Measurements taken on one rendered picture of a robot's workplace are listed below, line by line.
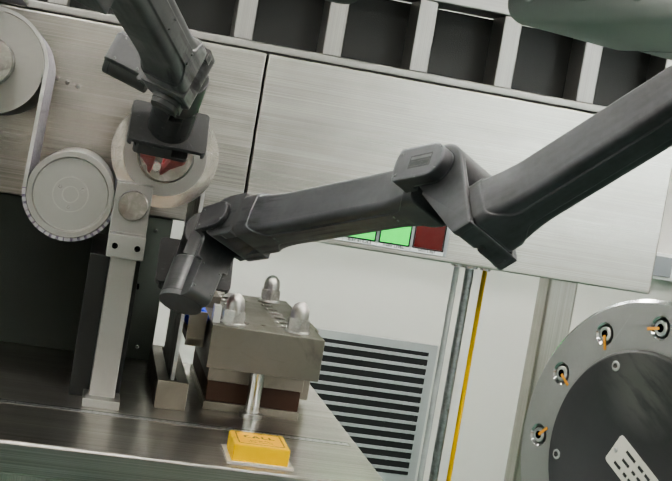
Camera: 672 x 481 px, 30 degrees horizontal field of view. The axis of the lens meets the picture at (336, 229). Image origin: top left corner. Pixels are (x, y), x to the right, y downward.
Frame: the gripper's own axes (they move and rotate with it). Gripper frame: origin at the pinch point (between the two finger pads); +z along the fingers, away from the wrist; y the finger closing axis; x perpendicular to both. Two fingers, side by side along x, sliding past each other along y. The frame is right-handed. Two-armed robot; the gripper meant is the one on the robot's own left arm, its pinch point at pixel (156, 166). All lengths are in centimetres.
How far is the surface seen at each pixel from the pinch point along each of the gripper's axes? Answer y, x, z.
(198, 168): 6.0, 2.4, 1.8
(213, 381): 14.6, -19.4, 21.8
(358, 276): 103, 138, 228
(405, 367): 127, 114, 244
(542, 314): 81, 19, 48
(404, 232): 47, 18, 29
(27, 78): -18.9, 9.8, -0.5
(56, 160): -13.0, 1.4, 5.2
